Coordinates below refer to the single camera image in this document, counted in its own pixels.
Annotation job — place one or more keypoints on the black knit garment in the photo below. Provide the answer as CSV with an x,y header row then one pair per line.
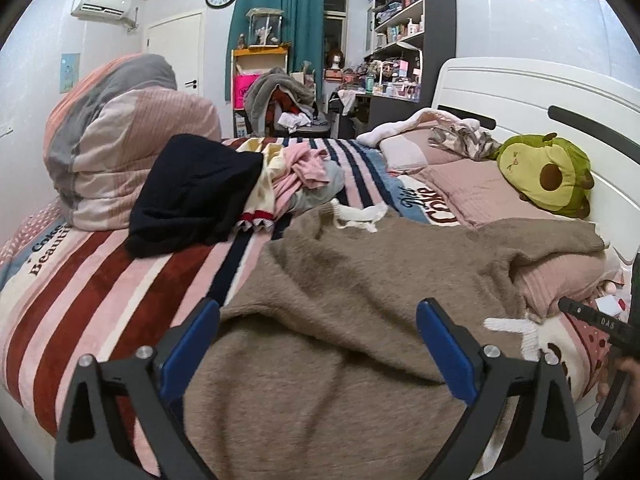
x,y
195,195

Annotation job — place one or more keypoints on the pink garment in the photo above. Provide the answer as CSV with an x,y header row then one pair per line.
x,y
305,170

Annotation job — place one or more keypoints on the pink ribbed pillow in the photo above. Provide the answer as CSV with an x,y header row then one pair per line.
x,y
475,190

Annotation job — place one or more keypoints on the chair piled with clothes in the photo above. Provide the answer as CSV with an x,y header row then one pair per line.
x,y
275,92

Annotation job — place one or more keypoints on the glass display case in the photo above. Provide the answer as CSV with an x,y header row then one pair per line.
x,y
264,27

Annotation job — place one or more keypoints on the pink checked pillow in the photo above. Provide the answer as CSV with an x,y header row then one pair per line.
x,y
407,152

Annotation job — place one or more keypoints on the patterned beige cloth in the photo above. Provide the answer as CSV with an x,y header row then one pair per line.
x,y
465,140

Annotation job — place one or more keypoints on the cluttered dark desk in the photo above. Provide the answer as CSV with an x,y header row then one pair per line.
x,y
385,110

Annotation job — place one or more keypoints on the person's right hand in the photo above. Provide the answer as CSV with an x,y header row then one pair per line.
x,y
607,377

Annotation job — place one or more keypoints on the window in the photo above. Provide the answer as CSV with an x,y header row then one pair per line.
x,y
336,20

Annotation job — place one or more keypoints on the yellow shelf unit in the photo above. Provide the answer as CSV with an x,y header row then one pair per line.
x,y
260,52

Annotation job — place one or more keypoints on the brown fuzzy sweater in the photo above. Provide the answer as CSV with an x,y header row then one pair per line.
x,y
350,320

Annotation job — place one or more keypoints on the small blue wall poster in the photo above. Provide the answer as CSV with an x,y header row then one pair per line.
x,y
69,73

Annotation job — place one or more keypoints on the avocado plush toy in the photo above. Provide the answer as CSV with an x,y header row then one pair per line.
x,y
545,172

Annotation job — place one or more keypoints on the dark chair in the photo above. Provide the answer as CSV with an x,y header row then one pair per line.
x,y
305,131

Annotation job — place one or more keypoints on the pink white fleece blanket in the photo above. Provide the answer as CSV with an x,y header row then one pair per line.
x,y
400,127

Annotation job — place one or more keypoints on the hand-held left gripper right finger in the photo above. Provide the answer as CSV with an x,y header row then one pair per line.
x,y
445,350

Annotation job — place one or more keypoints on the teal curtain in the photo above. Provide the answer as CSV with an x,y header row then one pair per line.
x,y
295,15

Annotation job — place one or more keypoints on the white wall switch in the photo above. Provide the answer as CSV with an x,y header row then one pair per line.
x,y
6,130

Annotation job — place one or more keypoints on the white bed headboard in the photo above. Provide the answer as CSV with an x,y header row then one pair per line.
x,y
550,90

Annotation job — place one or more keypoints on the cream garment with red trim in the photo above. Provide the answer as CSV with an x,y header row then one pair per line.
x,y
262,195

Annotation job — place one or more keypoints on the dark bookshelf with items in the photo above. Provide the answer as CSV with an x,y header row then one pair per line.
x,y
430,20

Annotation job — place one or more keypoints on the folded pink grey duvet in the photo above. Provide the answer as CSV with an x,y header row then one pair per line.
x,y
125,150

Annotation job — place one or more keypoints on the pink shopping bag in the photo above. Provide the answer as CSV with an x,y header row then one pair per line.
x,y
246,91

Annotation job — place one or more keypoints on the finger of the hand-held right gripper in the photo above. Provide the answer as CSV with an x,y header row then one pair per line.
x,y
611,410
600,321

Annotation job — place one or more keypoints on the striped printed blanket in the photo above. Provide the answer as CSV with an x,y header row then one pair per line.
x,y
90,305

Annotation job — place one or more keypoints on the white air conditioner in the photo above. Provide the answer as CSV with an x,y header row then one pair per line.
x,y
100,4

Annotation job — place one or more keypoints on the brown wig on stand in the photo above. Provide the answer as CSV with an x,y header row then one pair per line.
x,y
334,57

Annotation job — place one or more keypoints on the white door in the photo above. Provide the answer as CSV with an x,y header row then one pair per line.
x,y
172,55

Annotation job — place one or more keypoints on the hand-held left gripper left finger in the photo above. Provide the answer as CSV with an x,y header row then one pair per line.
x,y
186,350

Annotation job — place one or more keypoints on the light blue garment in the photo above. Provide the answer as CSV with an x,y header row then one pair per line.
x,y
327,180

